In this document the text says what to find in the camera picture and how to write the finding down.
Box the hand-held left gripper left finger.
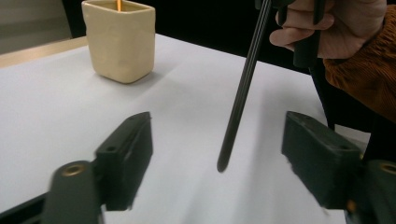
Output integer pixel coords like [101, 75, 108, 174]
[94, 111, 154, 212]

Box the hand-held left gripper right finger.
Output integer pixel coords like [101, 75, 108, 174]
[281, 110, 363, 210]

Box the black brush with square head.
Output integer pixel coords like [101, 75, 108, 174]
[217, 0, 274, 173]

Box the beige square cup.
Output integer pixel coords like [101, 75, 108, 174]
[81, 0, 156, 84]

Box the white table sheet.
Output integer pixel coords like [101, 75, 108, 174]
[0, 33, 372, 224]

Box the wooden table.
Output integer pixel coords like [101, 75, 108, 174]
[0, 35, 89, 69]

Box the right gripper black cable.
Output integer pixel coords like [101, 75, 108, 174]
[308, 58, 337, 131]

